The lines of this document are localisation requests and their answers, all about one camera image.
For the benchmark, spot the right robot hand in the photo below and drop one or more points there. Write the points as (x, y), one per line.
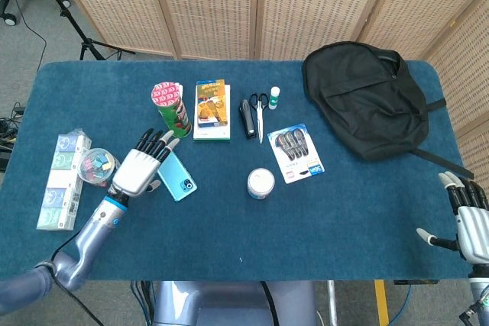
(473, 226)

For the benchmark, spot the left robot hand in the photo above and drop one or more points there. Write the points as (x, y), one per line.
(135, 169)

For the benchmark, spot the blue smartphone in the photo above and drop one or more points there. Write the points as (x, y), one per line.
(179, 181)

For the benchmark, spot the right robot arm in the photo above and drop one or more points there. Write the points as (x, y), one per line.
(479, 295)

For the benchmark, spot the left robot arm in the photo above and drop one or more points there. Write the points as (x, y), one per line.
(88, 238)

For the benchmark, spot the cup of coloured clips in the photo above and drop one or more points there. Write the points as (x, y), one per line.
(95, 165)

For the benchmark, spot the yellow snack box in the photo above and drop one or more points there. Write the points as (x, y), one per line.
(210, 106)

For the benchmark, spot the green Pringles can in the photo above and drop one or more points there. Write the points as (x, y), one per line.
(173, 116)

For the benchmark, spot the pack of tissue packets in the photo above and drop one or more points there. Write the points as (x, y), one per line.
(57, 188)

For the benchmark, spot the blue velvet tablecloth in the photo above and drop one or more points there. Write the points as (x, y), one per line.
(229, 226)

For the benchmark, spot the black stapler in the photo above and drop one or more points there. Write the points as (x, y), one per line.
(246, 118)

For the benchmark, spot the white lidded brown jar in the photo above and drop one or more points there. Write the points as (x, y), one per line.
(261, 183)

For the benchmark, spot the green white glue stick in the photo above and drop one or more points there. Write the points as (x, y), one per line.
(274, 101)

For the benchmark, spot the black tripod stand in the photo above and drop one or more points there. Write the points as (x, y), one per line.
(76, 24)

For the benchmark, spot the metal table leg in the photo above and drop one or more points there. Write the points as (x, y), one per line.
(332, 303)

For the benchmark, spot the grey robot torso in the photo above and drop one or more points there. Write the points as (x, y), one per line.
(229, 303)

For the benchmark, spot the black backpack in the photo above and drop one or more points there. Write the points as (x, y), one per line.
(363, 104)

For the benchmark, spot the wicker folding screen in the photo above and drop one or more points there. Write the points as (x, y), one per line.
(214, 5)

